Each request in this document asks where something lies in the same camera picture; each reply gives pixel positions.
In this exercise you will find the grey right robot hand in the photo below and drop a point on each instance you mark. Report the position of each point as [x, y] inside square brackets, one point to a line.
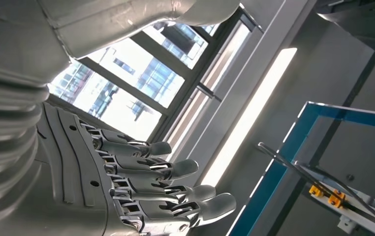
[76, 26]

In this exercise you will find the white mounting rail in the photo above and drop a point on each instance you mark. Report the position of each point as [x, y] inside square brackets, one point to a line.
[363, 213]

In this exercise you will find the small white bracket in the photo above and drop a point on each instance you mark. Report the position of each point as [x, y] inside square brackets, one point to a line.
[346, 224]

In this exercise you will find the black window frame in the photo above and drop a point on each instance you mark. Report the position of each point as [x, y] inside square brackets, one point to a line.
[125, 86]

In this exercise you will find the dark grey curved panel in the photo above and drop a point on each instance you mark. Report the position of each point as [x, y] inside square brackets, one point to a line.
[370, 26]

